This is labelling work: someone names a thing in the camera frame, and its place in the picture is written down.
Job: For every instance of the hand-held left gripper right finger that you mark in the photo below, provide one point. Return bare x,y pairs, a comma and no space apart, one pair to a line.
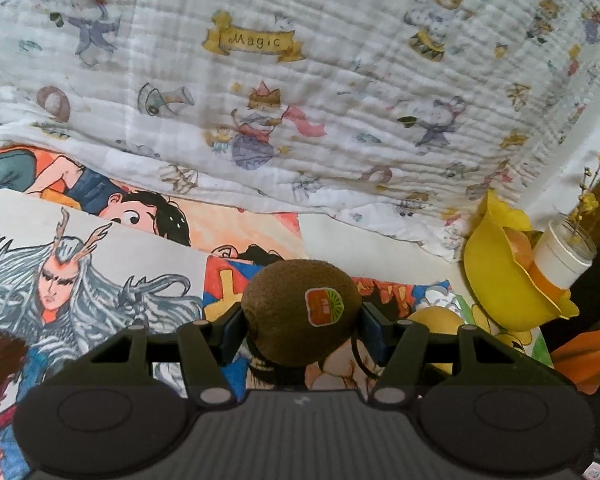
373,335

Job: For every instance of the colourful cartoon printed sheet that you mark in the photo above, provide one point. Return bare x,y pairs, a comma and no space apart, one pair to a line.
105,270

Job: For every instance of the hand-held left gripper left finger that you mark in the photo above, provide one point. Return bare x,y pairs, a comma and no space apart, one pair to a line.
232,332

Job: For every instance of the orange paper sheet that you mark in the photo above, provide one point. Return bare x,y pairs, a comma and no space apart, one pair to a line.
585,360

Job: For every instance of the brown kiwi with red sticker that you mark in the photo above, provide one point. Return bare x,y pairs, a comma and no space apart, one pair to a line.
290,320

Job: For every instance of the yellow flower sprig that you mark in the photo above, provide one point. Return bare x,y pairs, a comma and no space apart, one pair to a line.
587,202

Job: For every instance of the white printed blanket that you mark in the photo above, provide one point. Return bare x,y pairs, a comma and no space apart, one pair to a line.
330,60

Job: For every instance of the yellow lemon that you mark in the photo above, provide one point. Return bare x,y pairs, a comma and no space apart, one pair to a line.
435,322

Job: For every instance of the pale orange fruit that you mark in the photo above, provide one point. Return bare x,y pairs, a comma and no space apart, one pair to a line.
522,249

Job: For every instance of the white jar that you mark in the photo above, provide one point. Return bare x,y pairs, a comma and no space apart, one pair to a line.
560,255

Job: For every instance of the yellow plastic bowl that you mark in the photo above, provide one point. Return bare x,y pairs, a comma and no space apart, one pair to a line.
495,280

